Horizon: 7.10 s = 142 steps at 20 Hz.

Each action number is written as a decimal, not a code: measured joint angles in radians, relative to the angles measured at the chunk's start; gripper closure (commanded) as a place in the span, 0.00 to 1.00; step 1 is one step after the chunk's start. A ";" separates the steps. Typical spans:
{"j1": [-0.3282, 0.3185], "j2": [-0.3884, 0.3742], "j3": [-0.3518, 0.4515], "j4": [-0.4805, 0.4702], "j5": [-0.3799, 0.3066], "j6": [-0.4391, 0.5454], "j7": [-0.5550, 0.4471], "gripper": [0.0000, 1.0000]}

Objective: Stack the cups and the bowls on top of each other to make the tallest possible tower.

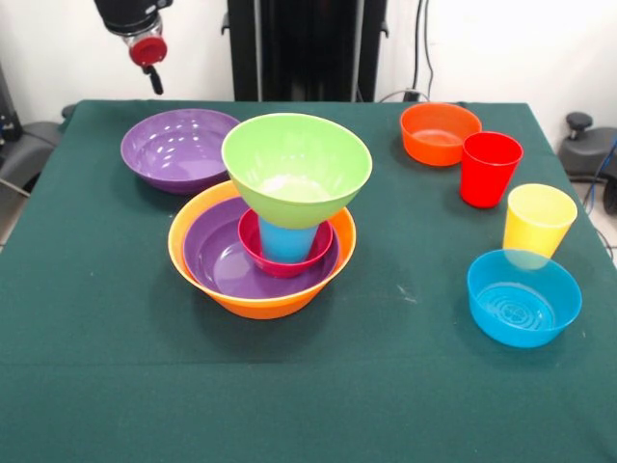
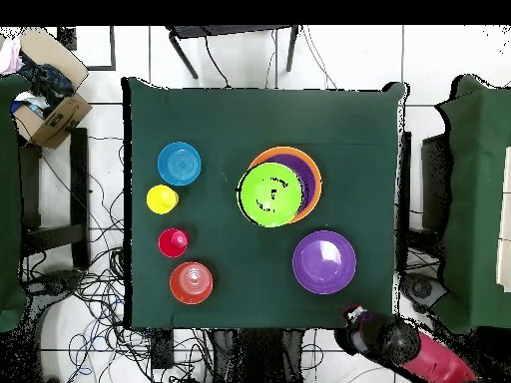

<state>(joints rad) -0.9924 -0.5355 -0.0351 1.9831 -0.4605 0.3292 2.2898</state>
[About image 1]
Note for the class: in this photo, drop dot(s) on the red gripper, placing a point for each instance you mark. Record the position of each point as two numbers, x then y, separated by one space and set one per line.
149 50

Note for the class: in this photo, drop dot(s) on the purple plastic bowl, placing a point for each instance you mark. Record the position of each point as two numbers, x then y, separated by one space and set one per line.
212 255
173 149

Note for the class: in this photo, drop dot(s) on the green plastic bowl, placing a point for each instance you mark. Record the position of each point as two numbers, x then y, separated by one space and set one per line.
294 154

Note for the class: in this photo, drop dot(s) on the pink plastic bowl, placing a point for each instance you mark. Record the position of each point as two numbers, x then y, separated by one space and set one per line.
250 246

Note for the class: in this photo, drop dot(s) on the blue plastic cup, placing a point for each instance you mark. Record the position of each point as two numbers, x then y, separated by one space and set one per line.
284 241

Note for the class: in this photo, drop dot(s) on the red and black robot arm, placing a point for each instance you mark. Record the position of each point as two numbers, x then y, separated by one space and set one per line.
130 14

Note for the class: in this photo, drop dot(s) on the black padded chair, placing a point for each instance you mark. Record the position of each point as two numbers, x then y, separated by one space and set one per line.
29 149

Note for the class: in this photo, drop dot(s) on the large orange plastic bowl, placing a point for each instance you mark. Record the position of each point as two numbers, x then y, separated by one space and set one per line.
262 308

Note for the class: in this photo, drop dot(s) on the small red-orange plastic bowl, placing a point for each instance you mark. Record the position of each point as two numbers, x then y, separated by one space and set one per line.
438 140

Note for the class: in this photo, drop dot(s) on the dark green tablecloth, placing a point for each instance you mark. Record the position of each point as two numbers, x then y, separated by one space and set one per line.
308 386

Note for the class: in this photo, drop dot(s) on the red plastic cup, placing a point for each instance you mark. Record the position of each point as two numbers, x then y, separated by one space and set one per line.
489 178

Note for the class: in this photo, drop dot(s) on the yellow plastic cup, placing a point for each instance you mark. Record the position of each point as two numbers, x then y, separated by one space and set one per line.
535 226

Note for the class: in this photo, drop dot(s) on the blue plastic bowl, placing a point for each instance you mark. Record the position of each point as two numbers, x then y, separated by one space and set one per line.
523 308

